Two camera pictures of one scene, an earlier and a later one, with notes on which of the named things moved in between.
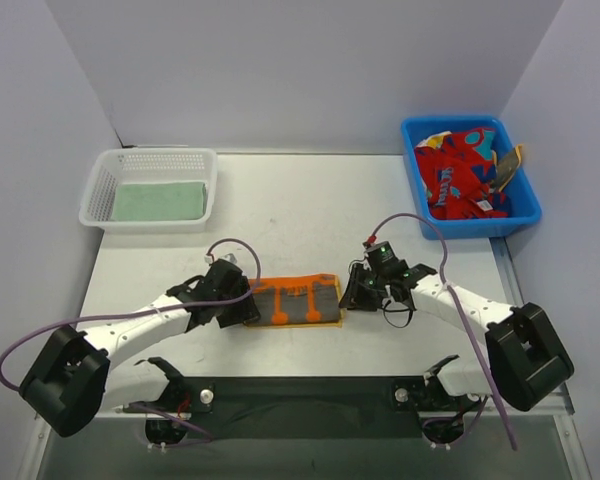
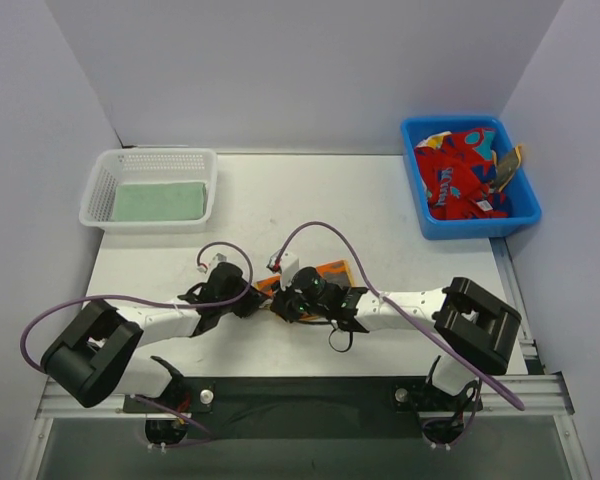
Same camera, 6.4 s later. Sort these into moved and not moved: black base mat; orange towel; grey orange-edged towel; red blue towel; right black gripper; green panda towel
Moved: orange towel; right black gripper
Not moved: red blue towel; green panda towel; black base mat; grey orange-edged towel
